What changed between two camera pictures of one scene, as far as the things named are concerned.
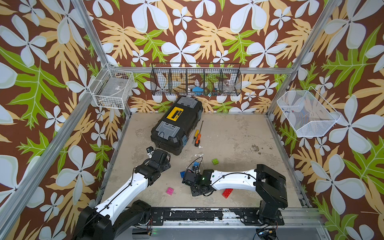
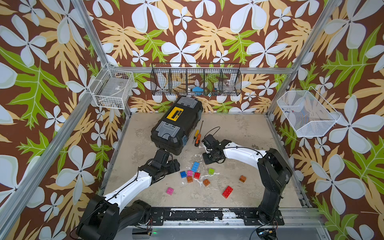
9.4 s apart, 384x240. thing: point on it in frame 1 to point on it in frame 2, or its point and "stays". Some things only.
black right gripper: [194, 194] to [206, 161]
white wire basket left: [110, 88] stays
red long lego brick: [227, 192] stays
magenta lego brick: [170, 191] stays
